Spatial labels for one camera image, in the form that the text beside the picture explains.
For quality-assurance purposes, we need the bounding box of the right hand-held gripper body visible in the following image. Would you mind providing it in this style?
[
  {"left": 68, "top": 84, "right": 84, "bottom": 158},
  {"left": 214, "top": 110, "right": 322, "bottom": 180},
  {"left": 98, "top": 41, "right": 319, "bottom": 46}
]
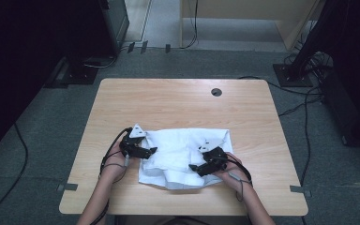
[{"left": 198, "top": 137, "right": 230, "bottom": 173}]

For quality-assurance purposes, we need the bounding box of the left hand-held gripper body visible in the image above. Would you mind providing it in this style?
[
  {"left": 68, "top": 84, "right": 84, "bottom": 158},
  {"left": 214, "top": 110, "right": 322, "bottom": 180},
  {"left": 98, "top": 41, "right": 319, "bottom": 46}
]
[{"left": 118, "top": 123, "right": 148, "bottom": 159}]

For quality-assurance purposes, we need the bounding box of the white short-sleeved shirt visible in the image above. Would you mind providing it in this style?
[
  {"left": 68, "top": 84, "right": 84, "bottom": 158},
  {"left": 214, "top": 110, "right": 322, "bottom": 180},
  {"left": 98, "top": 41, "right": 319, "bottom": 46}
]
[{"left": 137, "top": 127, "right": 234, "bottom": 191}]

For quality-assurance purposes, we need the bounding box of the person's left hand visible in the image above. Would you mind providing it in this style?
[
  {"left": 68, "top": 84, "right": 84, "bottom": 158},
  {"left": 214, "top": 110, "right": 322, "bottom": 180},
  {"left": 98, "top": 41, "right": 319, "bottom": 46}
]
[{"left": 100, "top": 142, "right": 133, "bottom": 183}]

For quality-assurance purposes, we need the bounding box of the person's right hand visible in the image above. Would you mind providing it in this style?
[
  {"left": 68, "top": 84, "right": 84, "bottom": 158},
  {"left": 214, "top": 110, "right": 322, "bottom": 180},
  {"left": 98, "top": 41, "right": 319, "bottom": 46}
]
[{"left": 214, "top": 152, "right": 253, "bottom": 195}]

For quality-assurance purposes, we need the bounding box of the grey floor tape piece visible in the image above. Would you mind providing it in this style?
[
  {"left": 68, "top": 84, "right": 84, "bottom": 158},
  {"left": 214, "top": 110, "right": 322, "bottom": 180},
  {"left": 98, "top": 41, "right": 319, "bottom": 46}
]
[
  {"left": 56, "top": 183, "right": 79, "bottom": 192},
  {"left": 289, "top": 185, "right": 312, "bottom": 198}
]

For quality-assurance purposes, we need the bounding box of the black stand with square base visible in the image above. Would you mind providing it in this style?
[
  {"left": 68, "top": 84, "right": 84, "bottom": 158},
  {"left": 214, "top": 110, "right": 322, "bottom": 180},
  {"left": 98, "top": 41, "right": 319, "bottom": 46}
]
[{"left": 59, "top": 46, "right": 99, "bottom": 85}]

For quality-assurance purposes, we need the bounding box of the dark cabinet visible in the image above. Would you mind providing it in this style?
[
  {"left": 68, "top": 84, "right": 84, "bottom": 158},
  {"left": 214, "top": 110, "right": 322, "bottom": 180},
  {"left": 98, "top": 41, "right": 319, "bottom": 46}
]
[{"left": 98, "top": 0, "right": 131, "bottom": 58}]

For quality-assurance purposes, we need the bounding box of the black curtain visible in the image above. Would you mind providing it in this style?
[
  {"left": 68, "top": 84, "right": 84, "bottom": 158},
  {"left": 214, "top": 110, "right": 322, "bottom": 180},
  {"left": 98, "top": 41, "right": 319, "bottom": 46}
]
[{"left": 0, "top": 0, "right": 107, "bottom": 163}]

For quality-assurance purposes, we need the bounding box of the light wooden desk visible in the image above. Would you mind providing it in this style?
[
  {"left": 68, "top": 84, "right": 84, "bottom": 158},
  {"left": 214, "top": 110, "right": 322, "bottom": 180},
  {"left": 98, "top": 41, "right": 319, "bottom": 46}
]
[{"left": 179, "top": 0, "right": 323, "bottom": 53}]

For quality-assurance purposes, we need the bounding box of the dark equipment box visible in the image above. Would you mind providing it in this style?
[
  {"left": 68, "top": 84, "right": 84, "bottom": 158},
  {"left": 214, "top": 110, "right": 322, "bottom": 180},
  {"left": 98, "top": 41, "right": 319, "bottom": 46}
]
[{"left": 320, "top": 0, "right": 360, "bottom": 150}]

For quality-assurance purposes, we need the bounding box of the left hand-held gripper cable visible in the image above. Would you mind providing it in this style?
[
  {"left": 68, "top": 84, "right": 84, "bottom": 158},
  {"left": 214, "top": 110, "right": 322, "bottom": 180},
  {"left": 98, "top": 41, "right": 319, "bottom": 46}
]
[{"left": 88, "top": 127, "right": 133, "bottom": 225}]

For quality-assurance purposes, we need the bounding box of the white floor cable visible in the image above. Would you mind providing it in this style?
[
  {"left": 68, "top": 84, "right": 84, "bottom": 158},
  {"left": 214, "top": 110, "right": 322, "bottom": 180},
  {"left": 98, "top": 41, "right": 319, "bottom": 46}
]
[{"left": 83, "top": 55, "right": 119, "bottom": 69}]

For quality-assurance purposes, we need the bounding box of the black floor cable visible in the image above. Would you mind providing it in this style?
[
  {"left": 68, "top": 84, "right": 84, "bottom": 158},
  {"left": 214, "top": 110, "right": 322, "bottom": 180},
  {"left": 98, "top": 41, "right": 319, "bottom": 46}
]
[
  {"left": 0, "top": 123, "right": 29, "bottom": 223},
  {"left": 277, "top": 96, "right": 323, "bottom": 118},
  {"left": 299, "top": 86, "right": 313, "bottom": 225}
]

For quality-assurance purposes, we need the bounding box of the black stand with cable bundle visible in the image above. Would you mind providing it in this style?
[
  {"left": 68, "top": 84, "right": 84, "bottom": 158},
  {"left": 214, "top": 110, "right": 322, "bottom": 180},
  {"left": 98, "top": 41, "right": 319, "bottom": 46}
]
[{"left": 272, "top": 0, "right": 350, "bottom": 88}]

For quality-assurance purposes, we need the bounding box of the black hanging cable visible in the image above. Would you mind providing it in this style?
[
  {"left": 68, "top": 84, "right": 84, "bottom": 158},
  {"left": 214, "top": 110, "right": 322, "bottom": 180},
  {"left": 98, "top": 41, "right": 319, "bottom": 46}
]
[{"left": 183, "top": 0, "right": 200, "bottom": 50}]

